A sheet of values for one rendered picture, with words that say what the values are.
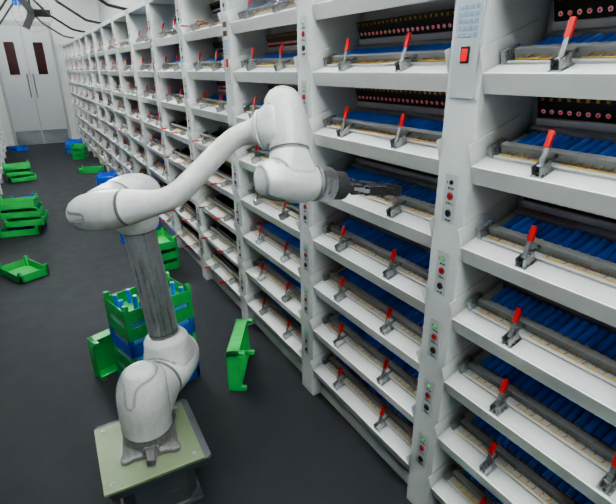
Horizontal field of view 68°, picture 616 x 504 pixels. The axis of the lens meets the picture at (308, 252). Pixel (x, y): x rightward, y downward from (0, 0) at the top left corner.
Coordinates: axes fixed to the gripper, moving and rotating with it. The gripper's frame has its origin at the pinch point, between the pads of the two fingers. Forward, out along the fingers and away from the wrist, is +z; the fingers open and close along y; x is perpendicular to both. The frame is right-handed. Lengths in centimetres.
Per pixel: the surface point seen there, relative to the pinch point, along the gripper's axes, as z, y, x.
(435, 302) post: 4.9, 21.5, -26.2
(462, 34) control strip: -7.9, 21.7, 37.9
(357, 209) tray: 2.1, -15.1, -9.6
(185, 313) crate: -28, -81, -74
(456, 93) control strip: -5.5, 21.6, 26.1
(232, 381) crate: -10, -64, -101
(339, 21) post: 2, -42, 48
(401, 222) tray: 2.1, 5.4, -8.3
